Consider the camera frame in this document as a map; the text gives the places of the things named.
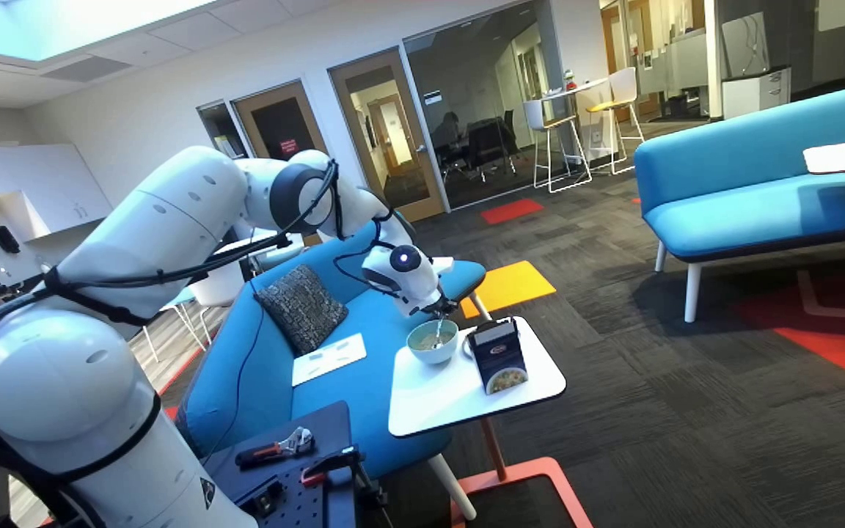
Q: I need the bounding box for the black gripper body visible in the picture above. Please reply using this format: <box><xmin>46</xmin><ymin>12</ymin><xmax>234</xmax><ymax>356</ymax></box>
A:
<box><xmin>419</xmin><ymin>289</ymin><xmax>460</xmax><ymax>322</ymax></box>

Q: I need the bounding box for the light blue bowl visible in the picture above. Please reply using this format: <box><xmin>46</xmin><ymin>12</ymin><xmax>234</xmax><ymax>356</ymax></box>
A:
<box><xmin>404</xmin><ymin>317</ymin><xmax>464</xmax><ymax>369</ymax></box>

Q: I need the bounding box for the white low cabinet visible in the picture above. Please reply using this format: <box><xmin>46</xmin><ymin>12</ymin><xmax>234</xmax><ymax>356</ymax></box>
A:
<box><xmin>720</xmin><ymin>67</ymin><xmax>797</xmax><ymax>124</ymax></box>

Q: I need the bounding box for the grey patterned pillow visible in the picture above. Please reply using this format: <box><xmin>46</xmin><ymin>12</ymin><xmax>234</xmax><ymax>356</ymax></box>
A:
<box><xmin>253</xmin><ymin>264</ymin><xmax>348</xmax><ymax>358</ymax></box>

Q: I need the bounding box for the white side table orange base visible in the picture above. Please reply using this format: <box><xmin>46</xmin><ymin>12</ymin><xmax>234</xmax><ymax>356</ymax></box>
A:
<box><xmin>384</xmin><ymin>314</ymin><xmax>598</xmax><ymax>528</ymax></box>

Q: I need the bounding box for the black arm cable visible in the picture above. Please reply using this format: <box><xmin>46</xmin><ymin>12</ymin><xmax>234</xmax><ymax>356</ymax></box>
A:
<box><xmin>0</xmin><ymin>160</ymin><xmax>416</xmax><ymax>493</ymax></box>

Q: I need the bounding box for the perforated mounting base plate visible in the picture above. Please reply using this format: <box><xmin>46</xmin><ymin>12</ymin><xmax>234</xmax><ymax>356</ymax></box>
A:
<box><xmin>199</xmin><ymin>399</ymin><xmax>366</xmax><ymax>528</ymax></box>

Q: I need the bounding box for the blue armchair sofa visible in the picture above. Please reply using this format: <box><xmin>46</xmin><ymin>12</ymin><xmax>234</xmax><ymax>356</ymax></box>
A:
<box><xmin>180</xmin><ymin>230</ymin><xmax>489</xmax><ymax>481</ymax></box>

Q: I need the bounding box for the small black fixture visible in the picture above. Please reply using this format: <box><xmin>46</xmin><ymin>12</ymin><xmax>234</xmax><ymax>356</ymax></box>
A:
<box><xmin>241</xmin><ymin>476</ymin><xmax>287</xmax><ymax>523</ymax></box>

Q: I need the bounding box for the dark food carton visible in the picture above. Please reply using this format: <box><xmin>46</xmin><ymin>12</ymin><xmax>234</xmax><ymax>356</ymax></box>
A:
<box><xmin>460</xmin><ymin>317</ymin><xmax>532</xmax><ymax>396</ymax></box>

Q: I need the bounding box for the yellow stool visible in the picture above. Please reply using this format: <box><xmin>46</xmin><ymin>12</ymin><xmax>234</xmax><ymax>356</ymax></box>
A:
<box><xmin>588</xmin><ymin>94</ymin><xmax>649</xmax><ymax>180</ymax></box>

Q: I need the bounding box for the long blue sofa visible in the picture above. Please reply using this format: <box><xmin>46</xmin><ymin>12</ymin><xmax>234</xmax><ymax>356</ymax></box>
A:
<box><xmin>633</xmin><ymin>79</ymin><xmax>845</xmax><ymax>328</ymax></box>

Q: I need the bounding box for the dark wooden framed door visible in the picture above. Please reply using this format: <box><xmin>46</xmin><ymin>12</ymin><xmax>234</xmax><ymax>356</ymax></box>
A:
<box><xmin>228</xmin><ymin>79</ymin><xmax>328</xmax><ymax>164</ymax></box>

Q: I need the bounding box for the white wall cabinet unit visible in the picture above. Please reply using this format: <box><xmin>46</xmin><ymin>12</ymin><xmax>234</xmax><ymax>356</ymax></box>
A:
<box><xmin>0</xmin><ymin>145</ymin><xmax>117</xmax><ymax>289</ymax></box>

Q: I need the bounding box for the white paper sheet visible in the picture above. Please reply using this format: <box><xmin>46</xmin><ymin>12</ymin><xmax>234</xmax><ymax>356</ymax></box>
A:
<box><xmin>291</xmin><ymin>331</ymin><xmax>370</xmax><ymax>391</ymax></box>

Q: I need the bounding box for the white high table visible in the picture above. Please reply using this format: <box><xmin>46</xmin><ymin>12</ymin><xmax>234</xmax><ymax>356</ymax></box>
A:
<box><xmin>525</xmin><ymin>79</ymin><xmax>598</xmax><ymax>196</ymax></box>

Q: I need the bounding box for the wooden framed glass door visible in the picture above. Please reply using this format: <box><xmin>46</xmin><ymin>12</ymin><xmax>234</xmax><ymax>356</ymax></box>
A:
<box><xmin>326</xmin><ymin>44</ymin><xmax>453</xmax><ymax>227</ymax></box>

